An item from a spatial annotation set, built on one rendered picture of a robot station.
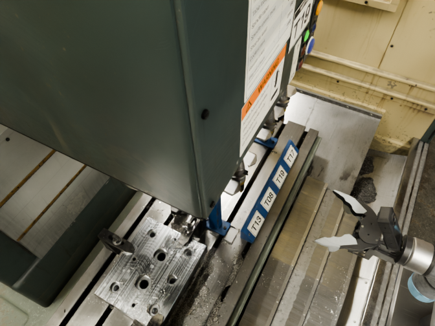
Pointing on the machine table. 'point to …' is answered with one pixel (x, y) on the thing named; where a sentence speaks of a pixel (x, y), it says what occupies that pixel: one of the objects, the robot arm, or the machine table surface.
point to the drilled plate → (142, 251)
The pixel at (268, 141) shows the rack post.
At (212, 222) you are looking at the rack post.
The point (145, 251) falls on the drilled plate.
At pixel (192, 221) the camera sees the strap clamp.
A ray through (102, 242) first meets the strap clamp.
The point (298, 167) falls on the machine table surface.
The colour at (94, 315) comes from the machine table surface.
